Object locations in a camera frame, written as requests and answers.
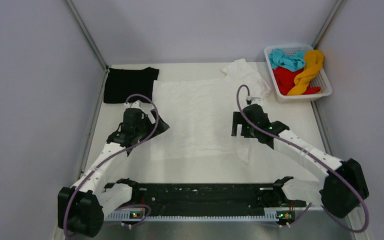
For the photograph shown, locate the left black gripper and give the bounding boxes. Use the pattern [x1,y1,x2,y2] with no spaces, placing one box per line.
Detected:
[135,109,170,143]

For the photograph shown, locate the white t shirt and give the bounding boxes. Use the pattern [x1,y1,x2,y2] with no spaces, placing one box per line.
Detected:
[150,59,271,164]

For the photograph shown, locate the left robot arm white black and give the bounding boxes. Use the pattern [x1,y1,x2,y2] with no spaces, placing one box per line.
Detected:
[57,106,169,238]

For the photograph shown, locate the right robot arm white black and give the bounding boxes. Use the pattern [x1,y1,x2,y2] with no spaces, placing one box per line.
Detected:
[231,103,369,219]

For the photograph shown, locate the folded black t shirt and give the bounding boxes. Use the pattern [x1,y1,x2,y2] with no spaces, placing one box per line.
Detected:
[103,67,160,104]

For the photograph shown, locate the red t shirt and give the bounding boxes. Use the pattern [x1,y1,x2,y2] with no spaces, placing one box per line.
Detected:
[272,67,322,96]

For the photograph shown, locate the cyan t shirt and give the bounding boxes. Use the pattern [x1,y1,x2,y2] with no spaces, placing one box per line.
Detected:
[268,48,306,72]

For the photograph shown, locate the white plastic basket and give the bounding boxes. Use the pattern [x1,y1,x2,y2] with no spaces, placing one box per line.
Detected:
[264,43,332,103]

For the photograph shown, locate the yellow t shirt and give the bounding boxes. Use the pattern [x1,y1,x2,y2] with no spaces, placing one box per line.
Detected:
[287,49,324,96]

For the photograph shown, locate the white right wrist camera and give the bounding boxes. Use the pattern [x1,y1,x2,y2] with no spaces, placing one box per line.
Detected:
[246,96,262,105]

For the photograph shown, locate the aluminium front rail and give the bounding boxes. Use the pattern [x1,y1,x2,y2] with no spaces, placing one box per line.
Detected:
[51,187,373,240]

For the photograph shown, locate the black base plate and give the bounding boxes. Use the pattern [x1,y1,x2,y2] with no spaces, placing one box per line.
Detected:
[104,180,309,218]

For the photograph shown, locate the right aluminium corner post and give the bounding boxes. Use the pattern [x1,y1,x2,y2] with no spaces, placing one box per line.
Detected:
[311,0,347,49]

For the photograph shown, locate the aluminium corner post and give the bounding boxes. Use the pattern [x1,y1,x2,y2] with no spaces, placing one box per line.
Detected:
[63,0,108,71]
[311,0,347,49]

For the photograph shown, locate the left aluminium corner post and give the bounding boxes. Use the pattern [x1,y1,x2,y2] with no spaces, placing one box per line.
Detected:
[63,0,108,71]

